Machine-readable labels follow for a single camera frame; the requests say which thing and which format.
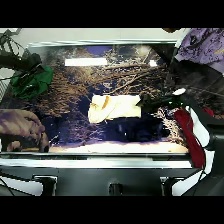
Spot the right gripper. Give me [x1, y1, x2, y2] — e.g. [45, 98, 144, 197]
[136, 92, 159, 108]

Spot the cream garment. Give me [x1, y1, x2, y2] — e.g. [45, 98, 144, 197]
[87, 94, 143, 124]

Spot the red garment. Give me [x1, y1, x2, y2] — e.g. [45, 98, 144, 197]
[173, 106, 216, 169]

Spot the purple printed garment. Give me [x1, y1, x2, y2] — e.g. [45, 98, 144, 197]
[173, 28, 224, 74]

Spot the green garment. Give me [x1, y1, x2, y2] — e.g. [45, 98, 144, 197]
[9, 64, 55, 100]

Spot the silver frame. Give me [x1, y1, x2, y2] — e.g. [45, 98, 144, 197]
[0, 152, 201, 196]

